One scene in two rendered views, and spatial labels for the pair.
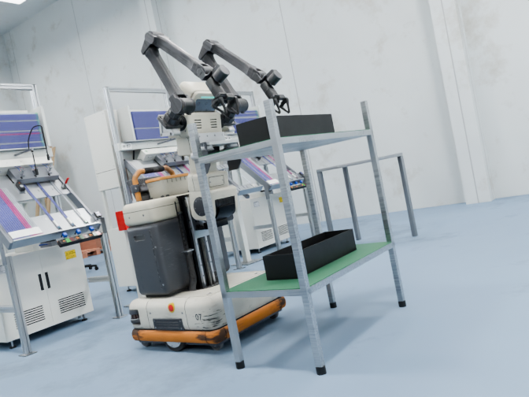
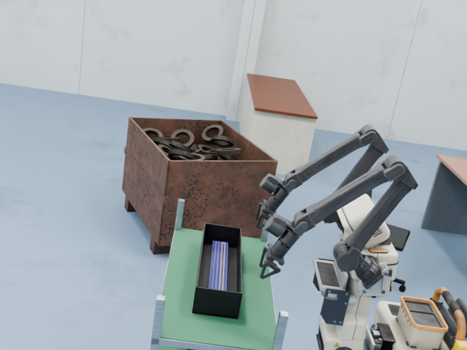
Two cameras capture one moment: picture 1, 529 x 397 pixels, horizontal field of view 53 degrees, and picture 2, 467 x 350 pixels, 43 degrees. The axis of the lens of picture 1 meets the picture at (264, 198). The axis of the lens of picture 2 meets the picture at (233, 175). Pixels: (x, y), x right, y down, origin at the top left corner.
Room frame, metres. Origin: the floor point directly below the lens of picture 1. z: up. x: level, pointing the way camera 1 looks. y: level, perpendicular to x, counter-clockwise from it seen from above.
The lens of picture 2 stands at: (4.20, -1.58, 2.18)
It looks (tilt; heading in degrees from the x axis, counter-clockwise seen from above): 19 degrees down; 140
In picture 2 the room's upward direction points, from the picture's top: 9 degrees clockwise
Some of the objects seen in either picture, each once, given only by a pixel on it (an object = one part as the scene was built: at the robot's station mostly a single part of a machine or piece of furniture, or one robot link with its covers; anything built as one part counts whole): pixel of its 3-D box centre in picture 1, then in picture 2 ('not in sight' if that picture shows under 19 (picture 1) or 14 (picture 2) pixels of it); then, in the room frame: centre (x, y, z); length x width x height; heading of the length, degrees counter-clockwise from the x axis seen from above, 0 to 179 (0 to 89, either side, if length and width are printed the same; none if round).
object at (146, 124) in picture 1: (150, 126); not in sight; (5.14, 0.94, 1.52); 0.51 x 0.13 x 0.27; 143
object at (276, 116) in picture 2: not in sight; (272, 119); (-1.32, 3.54, 0.37); 2.19 x 0.72 x 0.75; 144
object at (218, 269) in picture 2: not in sight; (218, 271); (2.53, -0.18, 0.98); 0.51 x 0.07 x 0.03; 143
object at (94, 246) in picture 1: (79, 246); not in sight; (10.70, 3.88, 0.20); 1.12 x 0.76 x 0.40; 54
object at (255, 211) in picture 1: (258, 194); not in sight; (6.24, 0.06, 0.65); 1.01 x 0.73 x 1.29; 53
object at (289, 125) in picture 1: (289, 130); (219, 266); (2.53, -0.18, 1.01); 0.57 x 0.17 x 0.11; 143
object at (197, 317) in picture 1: (207, 305); not in sight; (3.00, 0.44, 0.16); 0.67 x 0.64 x 0.25; 53
